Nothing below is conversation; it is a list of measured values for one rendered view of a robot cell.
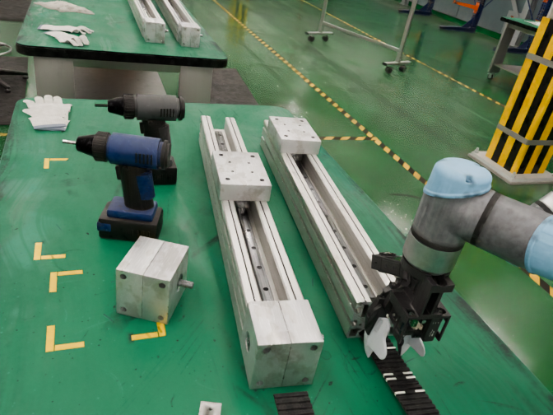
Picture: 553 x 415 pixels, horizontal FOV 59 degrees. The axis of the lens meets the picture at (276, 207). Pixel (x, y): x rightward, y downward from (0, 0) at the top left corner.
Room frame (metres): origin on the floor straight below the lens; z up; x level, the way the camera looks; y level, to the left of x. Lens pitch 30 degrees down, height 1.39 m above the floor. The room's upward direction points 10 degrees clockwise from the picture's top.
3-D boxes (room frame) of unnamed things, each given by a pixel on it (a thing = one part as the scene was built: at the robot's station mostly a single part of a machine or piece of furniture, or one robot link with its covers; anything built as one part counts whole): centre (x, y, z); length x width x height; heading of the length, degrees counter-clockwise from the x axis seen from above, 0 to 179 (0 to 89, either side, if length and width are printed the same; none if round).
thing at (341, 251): (1.03, -0.09, 0.82); 0.80 x 0.10 x 0.09; 18
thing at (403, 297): (0.58, -0.23, 0.94); 0.09 x 0.08 x 0.12; 18
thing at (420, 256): (0.59, -0.23, 1.02); 0.08 x 0.08 x 0.05
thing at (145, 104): (1.06, 0.35, 0.89); 0.20 x 0.08 x 0.22; 114
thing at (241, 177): (0.97, 0.09, 0.87); 0.16 x 0.11 x 0.07; 18
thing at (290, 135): (1.27, -0.01, 0.87); 0.16 x 0.11 x 0.07; 18
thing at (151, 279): (0.64, 0.17, 0.83); 0.11 x 0.10 x 0.10; 87
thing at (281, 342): (0.55, -0.05, 0.83); 0.12 x 0.09 x 0.10; 108
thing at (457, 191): (0.59, -0.23, 1.10); 0.09 x 0.08 x 0.11; 59
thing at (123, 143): (0.83, 0.32, 0.89); 0.20 x 0.08 x 0.22; 97
